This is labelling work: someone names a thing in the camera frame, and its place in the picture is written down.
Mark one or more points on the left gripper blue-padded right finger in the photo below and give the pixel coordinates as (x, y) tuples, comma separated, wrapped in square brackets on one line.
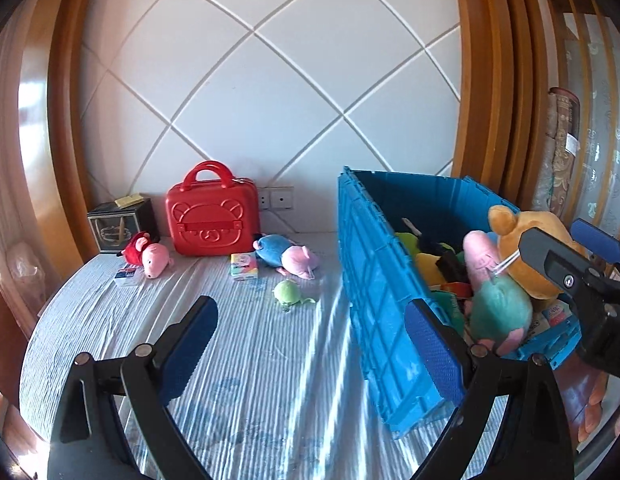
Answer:
[(533, 441)]

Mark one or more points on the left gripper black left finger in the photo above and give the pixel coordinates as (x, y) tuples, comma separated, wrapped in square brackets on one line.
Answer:
[(88, 441)]

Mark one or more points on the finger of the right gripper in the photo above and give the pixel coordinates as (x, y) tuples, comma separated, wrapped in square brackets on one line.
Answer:
[(596, 241), (563, 266)]

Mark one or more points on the white alcohol wipes pack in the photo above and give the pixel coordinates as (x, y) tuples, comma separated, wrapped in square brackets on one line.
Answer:
[(552, 315)]

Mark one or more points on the teal body pig plush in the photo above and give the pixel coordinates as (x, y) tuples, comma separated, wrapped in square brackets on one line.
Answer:
[(500, 311)]

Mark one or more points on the brown teddy bear plush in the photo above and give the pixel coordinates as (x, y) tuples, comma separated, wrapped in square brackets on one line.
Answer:
[(509, 226)]

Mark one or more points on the blue body pig plush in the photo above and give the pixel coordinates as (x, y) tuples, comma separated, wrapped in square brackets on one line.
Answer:
[(287, 257)]

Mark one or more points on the person's hand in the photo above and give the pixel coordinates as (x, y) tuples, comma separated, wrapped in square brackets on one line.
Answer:
[(599, 397)]

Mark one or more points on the small blue white card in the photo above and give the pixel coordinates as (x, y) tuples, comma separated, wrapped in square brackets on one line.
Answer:
[(128, 276)]

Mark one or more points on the red dress pig plush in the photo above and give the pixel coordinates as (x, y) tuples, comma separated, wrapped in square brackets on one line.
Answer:
[(152, 257)]

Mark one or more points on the striped bed sheet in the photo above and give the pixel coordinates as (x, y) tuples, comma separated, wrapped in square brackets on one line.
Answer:
[(277, 394)]

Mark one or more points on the colourful tissue box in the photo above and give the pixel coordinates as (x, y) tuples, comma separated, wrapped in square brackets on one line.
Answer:
[(243, 266)]

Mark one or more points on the black gift box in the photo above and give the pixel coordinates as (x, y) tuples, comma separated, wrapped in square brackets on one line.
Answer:
[(113, 227)]

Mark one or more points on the red bear suitcase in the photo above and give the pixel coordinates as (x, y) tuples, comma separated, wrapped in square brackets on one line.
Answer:
[(212, 212)]

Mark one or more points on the blue plastic crate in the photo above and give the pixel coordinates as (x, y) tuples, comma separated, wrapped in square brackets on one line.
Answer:
[(381, 279)]

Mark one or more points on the green round plush keychain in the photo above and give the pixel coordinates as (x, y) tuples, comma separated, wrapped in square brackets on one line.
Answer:
[(289, 294)]

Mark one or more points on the white wall socket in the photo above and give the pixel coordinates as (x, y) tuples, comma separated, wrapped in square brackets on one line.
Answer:
[(277, 198)]

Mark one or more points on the wooden headboard frame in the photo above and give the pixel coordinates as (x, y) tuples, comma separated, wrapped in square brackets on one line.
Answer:
[(101, 98)]

